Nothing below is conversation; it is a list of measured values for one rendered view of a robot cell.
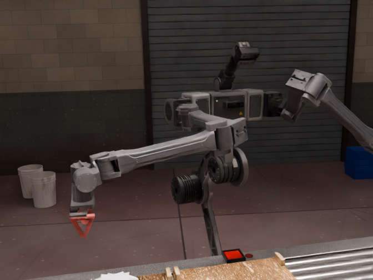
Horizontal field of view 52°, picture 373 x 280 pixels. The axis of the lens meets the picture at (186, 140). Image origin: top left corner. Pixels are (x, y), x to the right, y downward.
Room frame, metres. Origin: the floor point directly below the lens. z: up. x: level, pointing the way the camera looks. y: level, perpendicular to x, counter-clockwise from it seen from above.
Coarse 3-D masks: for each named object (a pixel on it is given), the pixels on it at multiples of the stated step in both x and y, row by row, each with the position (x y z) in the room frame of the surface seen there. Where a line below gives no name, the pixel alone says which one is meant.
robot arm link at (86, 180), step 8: (104, 152) 1.10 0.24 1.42; (80, 168) 1.02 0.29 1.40; (88, 168) 1.03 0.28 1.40; (96, 168) 1.03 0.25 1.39; (80, 176) 0.97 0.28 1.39; (88, 176) 0.98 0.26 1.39; (96, 176) 0.99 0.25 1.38; (80, 184) 0.97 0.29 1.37; (88, 184) 0.98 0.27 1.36; (96, 184) 0.99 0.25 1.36
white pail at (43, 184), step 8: (32, 176) 4.40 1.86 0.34; (40, 176) 4.48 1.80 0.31; (48, 176) 4.49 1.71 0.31; (32, 184) 4.24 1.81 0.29; (40, 184) 4.22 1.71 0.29; (48, 184) 4.26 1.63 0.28; (32, 192) 4.27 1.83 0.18; (40, 192) 4.22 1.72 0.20; (48, 192) 4.26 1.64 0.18; (40, 200) 4.23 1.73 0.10; (48, 200) 4.26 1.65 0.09
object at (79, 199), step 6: (72, 186) 1.05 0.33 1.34; (72, 192) 1.05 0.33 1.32; (78, 192) 1.04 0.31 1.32; (90, 192) 1.06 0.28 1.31; (72, 198) 1.07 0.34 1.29; (78, 198) 1.04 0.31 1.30; (84, 198) 1.04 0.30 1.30; (90, 198) 1.06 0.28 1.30; (72, 204) 1.02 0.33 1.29; (78, 204) 1.02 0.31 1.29; (84, 204) 1.02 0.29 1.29; (90, 204) 1.02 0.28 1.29; (72, 210) 1.01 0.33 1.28
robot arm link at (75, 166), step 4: (72, 164) 1.07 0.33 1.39; (76, 164) 1.06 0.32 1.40; (80, 164) 1.04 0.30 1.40; (84, 164) 1.06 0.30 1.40; (88, 164) 1.07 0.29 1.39; (72, 168) 1.04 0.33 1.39; (76, 168) 1.02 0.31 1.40; (72, 172) 1.04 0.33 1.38; (72, 176) 1.05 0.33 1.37; (72, 180) 1.05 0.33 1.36
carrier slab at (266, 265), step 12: (228, 264) 1.29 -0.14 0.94; (240, 264) 1.28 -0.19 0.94; (252, 264) 1.28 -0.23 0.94; (264, 264) 1.28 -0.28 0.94; (276, 264) 1.28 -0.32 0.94; (192, 276) 1.22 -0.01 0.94; (204, 276) 1.21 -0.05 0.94; (216, 276) 1.21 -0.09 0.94; (228, 276) 1.21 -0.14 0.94; (240, 276) 1.21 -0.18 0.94; (252, 276) 1.21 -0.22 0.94; (264, 276) 1.20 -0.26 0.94; (276, 276) 1.20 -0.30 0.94; (288, 276) 1.20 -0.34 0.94
